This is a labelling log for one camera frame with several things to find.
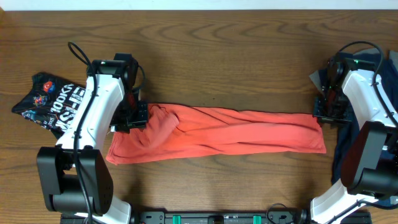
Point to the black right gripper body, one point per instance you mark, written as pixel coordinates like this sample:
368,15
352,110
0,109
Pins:
334,109

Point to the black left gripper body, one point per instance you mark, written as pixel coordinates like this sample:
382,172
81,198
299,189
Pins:
129,115

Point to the red soccer t-shirt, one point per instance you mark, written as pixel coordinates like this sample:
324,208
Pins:
178,131

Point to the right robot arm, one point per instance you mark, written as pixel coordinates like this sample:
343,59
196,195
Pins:
342,199

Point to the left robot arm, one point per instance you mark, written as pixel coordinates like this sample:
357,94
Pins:
73,174

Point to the navy blue t-shirt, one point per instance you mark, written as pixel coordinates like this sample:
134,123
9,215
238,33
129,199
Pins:
357,124

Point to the black printed folded t-shirt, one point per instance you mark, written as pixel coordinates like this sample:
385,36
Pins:
52,102

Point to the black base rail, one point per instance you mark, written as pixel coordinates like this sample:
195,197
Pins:
226,218

